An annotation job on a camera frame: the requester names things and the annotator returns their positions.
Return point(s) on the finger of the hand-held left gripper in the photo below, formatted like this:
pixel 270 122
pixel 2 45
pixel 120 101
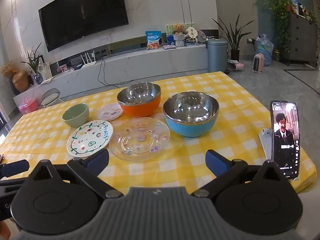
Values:
pixel 15 168

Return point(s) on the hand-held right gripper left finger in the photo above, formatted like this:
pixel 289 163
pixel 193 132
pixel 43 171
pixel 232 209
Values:
pixel 98 158

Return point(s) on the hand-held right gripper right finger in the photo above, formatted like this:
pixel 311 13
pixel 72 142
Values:
pixel 215 160

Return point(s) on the white fruit pattern plate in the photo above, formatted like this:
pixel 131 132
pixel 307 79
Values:
pixel 87 140

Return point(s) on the blue steel bowl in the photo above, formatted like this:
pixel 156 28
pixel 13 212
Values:
pixel 190 127

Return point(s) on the clear glass plate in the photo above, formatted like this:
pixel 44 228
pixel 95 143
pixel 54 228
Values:
pixel 140 140

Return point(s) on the green ceramic bowl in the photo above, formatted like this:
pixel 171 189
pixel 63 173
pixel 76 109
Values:
pixel 75 118

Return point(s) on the small white sticker plate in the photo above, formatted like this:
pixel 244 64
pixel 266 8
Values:
pixel 108 112

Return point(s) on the orange steel bowl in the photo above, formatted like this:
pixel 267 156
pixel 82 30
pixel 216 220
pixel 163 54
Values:
pixel 142 106

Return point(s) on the person's left hand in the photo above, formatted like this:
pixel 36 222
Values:
pixel 3 232

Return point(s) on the yellow checked tablecloth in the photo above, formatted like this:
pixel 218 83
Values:
pixel 200 152

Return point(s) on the pink plastic box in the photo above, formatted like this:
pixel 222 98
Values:
pixel 28 107

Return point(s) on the black smartphone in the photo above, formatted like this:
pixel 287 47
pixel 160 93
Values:
pixel 285 140

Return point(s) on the clear backed chair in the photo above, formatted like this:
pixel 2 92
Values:
pixel 50 97

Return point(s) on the brown vase with dried flowers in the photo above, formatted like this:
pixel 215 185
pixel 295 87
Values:
pixel 20 81

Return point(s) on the white router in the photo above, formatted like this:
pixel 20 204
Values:
pixel 88 63

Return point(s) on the pink patterned bag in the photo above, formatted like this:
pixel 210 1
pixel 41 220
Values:
pixel 236 66

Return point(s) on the grey blue trash bin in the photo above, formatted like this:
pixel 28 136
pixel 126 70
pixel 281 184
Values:
pixel 217 55

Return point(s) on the pink space heater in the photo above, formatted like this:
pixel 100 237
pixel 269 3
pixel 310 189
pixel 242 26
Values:
pixel 258 63

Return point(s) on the green plant in glass vase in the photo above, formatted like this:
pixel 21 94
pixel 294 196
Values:
pixel 35 62

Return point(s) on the white marble media console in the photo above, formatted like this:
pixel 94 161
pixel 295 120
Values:
pixel 155 62

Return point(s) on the potted snake plant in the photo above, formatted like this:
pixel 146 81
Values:
pixel 233 42

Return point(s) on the blue water jug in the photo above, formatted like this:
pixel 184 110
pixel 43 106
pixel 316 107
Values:
pixel 267 47

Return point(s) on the round hand fan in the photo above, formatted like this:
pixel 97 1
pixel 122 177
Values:
pixel 201 36

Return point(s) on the blue snack bag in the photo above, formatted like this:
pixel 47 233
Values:
pixel 153 40

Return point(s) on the brown teddy bear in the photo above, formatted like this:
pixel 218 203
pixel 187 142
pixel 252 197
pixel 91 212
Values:
pixel 178 28

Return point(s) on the green painted canvas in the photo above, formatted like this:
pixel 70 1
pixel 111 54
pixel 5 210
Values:
pixel 170 27

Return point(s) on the grey drawer cabinet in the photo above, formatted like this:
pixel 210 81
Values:
pixel 298 40

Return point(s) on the trailing green pothos plant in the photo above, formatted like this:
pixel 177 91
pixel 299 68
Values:
pixel 281 15

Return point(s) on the white picture frame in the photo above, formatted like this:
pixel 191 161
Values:
pixel 45 70

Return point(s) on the black wall television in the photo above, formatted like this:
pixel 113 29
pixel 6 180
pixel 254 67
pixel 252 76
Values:
pixel 82 17

